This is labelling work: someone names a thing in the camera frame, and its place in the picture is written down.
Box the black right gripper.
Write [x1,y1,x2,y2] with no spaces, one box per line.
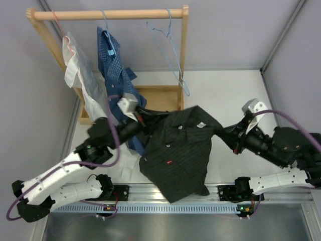
[215,117,289,170]

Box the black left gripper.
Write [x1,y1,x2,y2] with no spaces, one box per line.
[108,104,170,150]

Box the black pinstriped shirt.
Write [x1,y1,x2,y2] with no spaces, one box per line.
[139,105,223,189]

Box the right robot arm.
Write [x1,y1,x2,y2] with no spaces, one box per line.
[218,114,320,202]

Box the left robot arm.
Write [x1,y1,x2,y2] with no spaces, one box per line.
[7,106,170,222]

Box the blue checked shirt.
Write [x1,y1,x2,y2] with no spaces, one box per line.
[96,26,148,155]

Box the white shirt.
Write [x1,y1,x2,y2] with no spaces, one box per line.
[62,32,107,121]

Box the blue hanger with shirt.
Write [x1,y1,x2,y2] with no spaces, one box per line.
[101,10,117,56]

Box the wooden clothes rack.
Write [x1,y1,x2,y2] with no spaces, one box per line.
[26,5,189,111]

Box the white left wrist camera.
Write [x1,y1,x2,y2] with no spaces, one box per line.
[117,92,138,114]

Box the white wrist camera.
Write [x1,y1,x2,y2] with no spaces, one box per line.
[117,92,138,114]
[242,98,268,134]

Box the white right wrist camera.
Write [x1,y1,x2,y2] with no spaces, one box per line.
[242,98,268,134]

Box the empty blue wire hanger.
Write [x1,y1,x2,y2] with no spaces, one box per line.
[146,8,191,97]

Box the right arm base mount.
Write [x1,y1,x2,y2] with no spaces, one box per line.
[217,185,264,220]

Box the aluminium mounting rail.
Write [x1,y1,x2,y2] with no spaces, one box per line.
[41,183,314,201]

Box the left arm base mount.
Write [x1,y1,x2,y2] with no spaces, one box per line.
[97,185,129,218]

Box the slotted grey cable duct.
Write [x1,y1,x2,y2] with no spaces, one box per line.
[54,203,240,214]

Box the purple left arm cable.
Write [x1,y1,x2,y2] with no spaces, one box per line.
[6,94,121,221]

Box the pink wire hanger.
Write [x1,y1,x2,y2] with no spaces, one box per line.
[52,10,75,56]

